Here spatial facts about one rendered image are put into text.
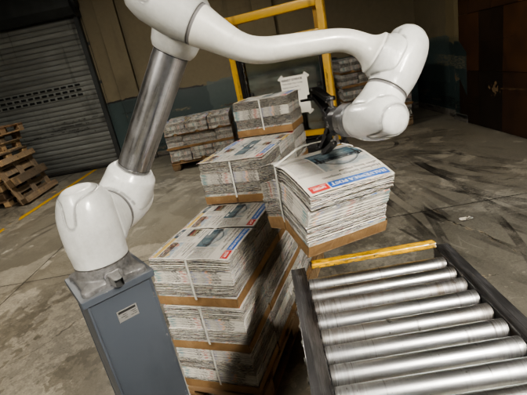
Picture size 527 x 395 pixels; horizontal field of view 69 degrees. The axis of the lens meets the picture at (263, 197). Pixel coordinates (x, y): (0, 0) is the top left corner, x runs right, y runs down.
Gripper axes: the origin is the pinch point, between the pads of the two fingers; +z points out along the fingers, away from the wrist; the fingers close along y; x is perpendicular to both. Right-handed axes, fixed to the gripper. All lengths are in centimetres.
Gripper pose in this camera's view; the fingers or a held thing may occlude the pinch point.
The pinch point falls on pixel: (309, 121)
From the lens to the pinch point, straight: 126.4
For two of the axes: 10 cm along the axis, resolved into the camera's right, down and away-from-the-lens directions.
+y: 1.9, 9.5, 2.4
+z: -3.6, -1.6, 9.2
